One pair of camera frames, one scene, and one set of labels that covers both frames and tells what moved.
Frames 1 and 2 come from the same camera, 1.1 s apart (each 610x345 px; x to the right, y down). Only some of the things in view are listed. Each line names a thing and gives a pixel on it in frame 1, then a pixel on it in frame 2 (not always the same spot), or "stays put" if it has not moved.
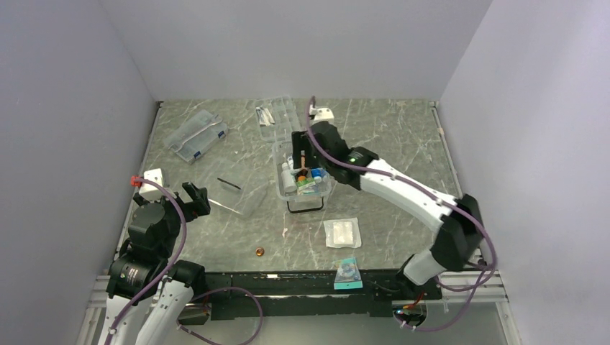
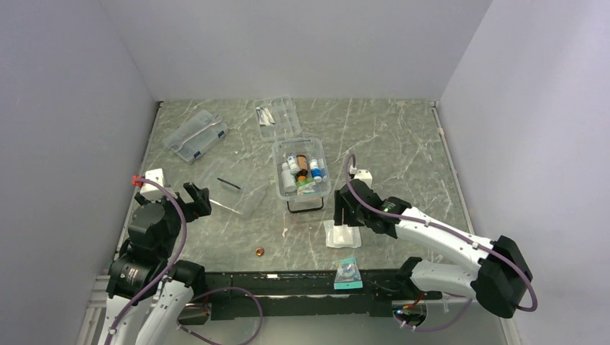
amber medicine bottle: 301,175 stays put
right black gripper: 301,142 to 340,202
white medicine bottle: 288,181 stays put
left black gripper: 198,205 stays put
